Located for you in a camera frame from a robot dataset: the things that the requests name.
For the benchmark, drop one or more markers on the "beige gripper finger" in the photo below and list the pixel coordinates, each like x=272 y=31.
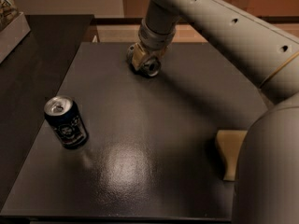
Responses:
x=161 y=53
x=141 y=59

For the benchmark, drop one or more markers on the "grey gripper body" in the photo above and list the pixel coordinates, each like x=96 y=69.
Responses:
x=151 y=36

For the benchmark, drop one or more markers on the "white green 7up can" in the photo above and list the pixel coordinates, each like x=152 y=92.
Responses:
x=156 y=63

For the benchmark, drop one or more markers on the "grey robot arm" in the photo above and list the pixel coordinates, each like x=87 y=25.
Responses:
x=267 y=172

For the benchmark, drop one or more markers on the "dark blue soda can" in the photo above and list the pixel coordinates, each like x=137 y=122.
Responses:
x=62 y=115

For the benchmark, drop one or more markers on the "dark side table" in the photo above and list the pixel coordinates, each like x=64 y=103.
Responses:
x=31 y=74

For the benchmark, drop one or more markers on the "yellow sponge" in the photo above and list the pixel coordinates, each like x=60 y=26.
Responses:
x=228 y=144

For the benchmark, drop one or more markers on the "white box with snacks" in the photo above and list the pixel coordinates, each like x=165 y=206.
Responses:
x=13 y=27

